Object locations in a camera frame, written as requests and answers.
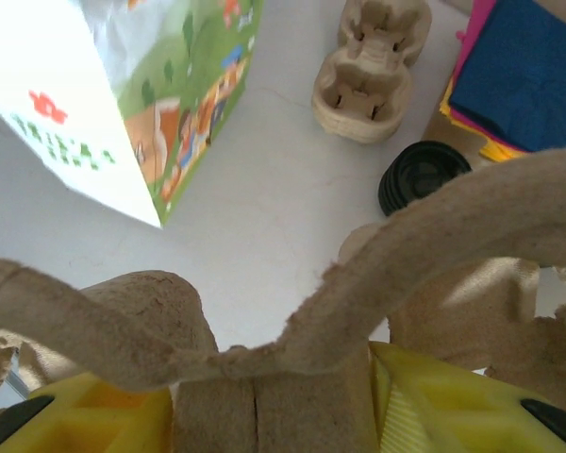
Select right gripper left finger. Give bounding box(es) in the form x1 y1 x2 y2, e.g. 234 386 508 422
0 371 175 453

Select blue napkin stack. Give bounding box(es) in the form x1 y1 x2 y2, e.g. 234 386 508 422
450 0 566 153

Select white printed paper bag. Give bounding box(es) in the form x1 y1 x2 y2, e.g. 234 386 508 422
0 0 265 230

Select black cup lid stack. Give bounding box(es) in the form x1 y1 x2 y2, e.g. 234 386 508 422
378 140 473 217

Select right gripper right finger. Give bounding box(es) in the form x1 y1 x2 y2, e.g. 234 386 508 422
367 342 566 453

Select yellow napkin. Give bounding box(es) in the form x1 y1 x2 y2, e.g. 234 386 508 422
438 77 543 164

